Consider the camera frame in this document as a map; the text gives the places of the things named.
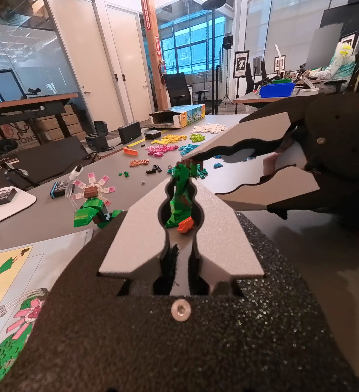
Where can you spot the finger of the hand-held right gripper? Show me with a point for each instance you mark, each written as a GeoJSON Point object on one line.
{"type": "Point", "coordinates": [274, 193]}
{"type": "Point", "coordinates": [253, 128]}

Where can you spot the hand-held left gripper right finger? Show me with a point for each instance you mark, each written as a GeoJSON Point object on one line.
{"type": "Point", "coordinates": [228, 245]}

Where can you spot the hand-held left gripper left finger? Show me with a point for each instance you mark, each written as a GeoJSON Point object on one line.
{"type": "Point", "coordinates": [130, 245]}

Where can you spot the green lego plant model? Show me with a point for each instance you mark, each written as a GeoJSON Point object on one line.
{"type": "Point", "coordinates": [179, 196]}

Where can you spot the green lego stem brown tip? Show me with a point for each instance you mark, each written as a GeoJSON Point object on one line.
{"type": "Point", "coordinates": [191, 165]}

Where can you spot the pile of white lego pieces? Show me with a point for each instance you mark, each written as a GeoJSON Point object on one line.
{"type": "Point", "coordinates": [210, 128]}

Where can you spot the pile of blue lego bricks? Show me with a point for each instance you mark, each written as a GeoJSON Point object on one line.
{"type": "Point", "coordinates": [218, 165]}

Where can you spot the pink lego flower plant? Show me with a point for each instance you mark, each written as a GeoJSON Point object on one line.
{"type": "Point", "coordinates": [90, 208]}

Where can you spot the pile of lime lego pieces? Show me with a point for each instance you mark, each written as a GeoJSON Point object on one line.
{"type": "Point", "coordinates": [197, 137]}

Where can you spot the lego set box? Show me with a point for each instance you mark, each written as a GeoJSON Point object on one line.
{"type": "Point", "coordinates": [188, 115]}

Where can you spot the pile of teal lego pieces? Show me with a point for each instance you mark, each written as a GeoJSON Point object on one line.
{"type": "Point", "coordinates": [203, 174]}

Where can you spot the pile of turquoise lego bricks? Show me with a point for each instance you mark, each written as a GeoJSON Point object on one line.
{"type": "Point", "coordinates": [188, 148]}

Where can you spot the black lego pieces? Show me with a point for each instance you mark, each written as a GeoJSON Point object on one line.
{"type": "Point", "coordinates": [153, 169]}

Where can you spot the cluster of salmon lego plates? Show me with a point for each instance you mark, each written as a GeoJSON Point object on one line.
{"type": "Point", "coordinates": [139, 163]}

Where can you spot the pile of yellow lego bricks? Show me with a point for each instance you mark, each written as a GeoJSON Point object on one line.
{"type": "Point", "coordinates": [170, 139]}

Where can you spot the pile of pink lego bricks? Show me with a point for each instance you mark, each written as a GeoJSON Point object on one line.
{"type": "Point", "coordinates": [161, 150]}

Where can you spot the lego instruction booklet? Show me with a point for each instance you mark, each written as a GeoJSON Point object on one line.
{"type": "Point", "coordinates": [20, 275]}

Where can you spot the wooden top office desk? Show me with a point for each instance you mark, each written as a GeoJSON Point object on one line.
{"type": "Point", "coordinates": [253, 98]}
{"type": "Point", "coordinates": [29, 99]}

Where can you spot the blue plastic bin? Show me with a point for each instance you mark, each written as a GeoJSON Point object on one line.
{"type": "Point", "coordinates": [276, 90]}

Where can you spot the fiducial marker board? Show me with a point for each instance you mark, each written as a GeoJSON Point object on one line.
{"type": "Point", "coordinates": [348, 41]}
{"type": "Point", "coordinates": [279, 63]}
{"type": "Point", "coordinates": [241, 64]}

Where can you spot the white connector with clear rods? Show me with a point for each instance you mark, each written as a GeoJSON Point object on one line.
{"type": "Point", "coordinates": [75, 174]}

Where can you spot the black speaker on tripod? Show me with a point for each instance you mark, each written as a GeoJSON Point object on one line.
{"type": "Point", "coordinates": [227, 42]}

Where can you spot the orange brick separator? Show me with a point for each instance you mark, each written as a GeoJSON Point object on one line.
{"type": "Point", "coordinates": [130, 151]}

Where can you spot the small black device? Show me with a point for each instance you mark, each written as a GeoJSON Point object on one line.
{"type": "Point", "coordinates": [152, 134]}

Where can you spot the yellow tape strip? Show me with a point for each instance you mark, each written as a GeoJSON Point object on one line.
{"type": "Point", "coordinates": [136, 143]}

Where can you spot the red fire extinguisher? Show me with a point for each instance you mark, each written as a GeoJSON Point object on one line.
{"type": "Point", "coordinates": [162, 69]}

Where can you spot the black charging case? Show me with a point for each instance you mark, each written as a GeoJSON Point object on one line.
{"type": "Point", "coordinates": [96, 141]}

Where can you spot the black power station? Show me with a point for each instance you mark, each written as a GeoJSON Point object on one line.
{"type": "Point", "coordinates": [129, 132]}

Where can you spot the black chair backrest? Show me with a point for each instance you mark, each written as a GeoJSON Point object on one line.
{"type": "Point", "coordinates": [50, 159]}

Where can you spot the wooden pillar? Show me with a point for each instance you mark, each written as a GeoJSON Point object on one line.
{"type": "Point", "coordinates": [151, 61]}

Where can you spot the cardboard box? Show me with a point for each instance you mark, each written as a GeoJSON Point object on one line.
{"type": "Point", "coordinates": [53, 128]}

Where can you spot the white double door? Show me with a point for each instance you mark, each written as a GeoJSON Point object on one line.
{"type": "Point", "coordinates": [118, 61]}

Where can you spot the open laptop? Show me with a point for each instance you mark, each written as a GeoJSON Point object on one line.
{"type": "Point", "coordinates": [4, 84]}

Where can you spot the black camera battery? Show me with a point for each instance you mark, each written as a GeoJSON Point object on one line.
{"type": "Point", "coordinates": [61, 188]}
{"type": "Point", "coordinates": [0, 197]}

